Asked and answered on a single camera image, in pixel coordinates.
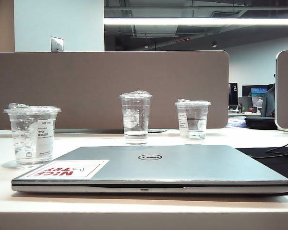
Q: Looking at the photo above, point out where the short clear cup white label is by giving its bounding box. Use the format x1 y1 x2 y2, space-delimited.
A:
3 103 62 168
174 98 211 145

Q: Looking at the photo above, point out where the tall clear plastic cup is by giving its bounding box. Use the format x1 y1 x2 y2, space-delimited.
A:
119 90 153 146

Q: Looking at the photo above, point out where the silver Dell laptop with sticker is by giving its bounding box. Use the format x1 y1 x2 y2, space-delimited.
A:
11 145 288 194

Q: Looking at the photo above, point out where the large brown desk partition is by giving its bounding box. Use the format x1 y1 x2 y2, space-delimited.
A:
0 50 230 134

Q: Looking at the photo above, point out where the black sign with number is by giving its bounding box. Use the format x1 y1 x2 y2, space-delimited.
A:
228 82 238 106

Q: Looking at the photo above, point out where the blue patterned cloth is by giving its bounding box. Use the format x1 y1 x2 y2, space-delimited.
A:
226 116 248 128

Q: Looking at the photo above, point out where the long ceiling light strip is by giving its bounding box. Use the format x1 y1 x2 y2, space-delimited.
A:
103 18 288 25

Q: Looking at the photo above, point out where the background computer monitor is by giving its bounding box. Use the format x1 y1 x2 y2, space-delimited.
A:
251 86 269 108

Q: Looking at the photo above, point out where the black round bag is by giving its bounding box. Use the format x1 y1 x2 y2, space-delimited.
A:
244 116 277 130

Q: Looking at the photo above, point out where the person in grey jacket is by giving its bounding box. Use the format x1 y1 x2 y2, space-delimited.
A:
261 83 276 117

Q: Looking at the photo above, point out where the black desk mat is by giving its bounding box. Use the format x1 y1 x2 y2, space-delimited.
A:
235 146 288 192

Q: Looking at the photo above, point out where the grey ceiling duct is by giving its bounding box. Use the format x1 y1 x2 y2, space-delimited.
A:
132 24 178 38

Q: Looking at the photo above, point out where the metal wall switch plate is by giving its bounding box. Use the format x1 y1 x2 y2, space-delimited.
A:
50 36 64 52

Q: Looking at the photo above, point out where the black cable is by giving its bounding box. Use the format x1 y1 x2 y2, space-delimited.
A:
266 138 288 155

